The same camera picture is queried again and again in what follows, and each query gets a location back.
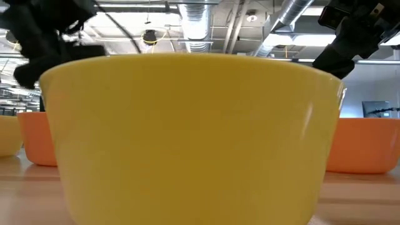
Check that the long ceiling light strip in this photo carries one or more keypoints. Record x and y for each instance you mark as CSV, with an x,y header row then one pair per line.
x,y
9,56

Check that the slanted silver ceiling duct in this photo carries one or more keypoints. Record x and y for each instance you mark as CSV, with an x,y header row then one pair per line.
x,y
290,12

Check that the black cabinet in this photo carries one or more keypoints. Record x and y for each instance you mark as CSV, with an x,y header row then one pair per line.
x,y
42,104

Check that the rectangular grey ceiling duct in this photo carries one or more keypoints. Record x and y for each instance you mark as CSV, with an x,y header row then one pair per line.
x,y
306,26

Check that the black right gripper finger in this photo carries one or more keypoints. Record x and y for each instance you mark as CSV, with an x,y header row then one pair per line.
x,y
334,59
342,73

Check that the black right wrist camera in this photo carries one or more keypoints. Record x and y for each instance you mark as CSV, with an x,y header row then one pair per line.
x,y
330,17

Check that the round silver ceiling duct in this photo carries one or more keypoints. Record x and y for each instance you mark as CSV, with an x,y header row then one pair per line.
x,y
195,25

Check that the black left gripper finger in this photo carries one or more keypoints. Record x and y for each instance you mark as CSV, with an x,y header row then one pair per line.
x,y
84,51
29,75

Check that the round ceiling fixture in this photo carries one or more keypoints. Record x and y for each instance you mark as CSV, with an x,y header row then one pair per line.
x,y
252,18

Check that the computer monitor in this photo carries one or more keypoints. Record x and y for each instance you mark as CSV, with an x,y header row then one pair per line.
x,y
375,107

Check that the orange plastic mini bowl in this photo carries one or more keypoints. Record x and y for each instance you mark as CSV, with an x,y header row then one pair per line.
x,y
365,147
37,140

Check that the yellow plastic mini bowl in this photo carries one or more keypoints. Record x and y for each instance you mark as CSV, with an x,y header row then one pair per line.
x,y
7,137
193,140

